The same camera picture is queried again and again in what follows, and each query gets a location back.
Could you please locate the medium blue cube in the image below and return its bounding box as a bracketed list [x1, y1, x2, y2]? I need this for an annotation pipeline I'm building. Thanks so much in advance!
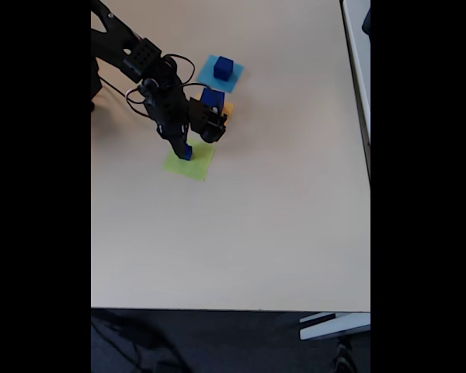
[213, 56, 235, 82]

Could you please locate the green paper square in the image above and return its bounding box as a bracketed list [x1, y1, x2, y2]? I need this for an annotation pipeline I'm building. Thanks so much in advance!
[162, 138, 216, 183]

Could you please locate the orange paper square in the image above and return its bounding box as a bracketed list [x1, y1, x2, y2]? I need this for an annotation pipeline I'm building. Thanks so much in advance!
[193, 92, 235, 127]

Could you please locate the blue paper square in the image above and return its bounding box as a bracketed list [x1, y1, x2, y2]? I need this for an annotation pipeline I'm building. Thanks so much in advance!
[196, 54, 245, 94]

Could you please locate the large blue cube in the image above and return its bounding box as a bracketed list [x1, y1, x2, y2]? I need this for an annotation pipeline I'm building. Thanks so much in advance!
[200, 87, 224, 114]

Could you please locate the white side table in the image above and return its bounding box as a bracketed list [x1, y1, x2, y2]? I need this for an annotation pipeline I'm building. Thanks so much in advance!
[339, 0, 371, 187]

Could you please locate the white table foot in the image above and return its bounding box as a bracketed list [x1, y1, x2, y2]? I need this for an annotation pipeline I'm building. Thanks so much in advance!
[298, 312, 371, 341]

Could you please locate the black camera box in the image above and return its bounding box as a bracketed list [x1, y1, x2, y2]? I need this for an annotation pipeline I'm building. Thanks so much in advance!
[187, 96, 228, 144]

